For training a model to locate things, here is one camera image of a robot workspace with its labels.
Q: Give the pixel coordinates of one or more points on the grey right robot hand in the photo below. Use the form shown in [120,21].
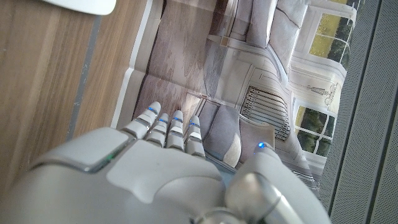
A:
[140,180]

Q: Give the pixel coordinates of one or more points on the printed sofa room backdrop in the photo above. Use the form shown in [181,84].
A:
[248,62]

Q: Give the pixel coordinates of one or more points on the white square paper plate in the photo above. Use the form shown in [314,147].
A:
[87,6]

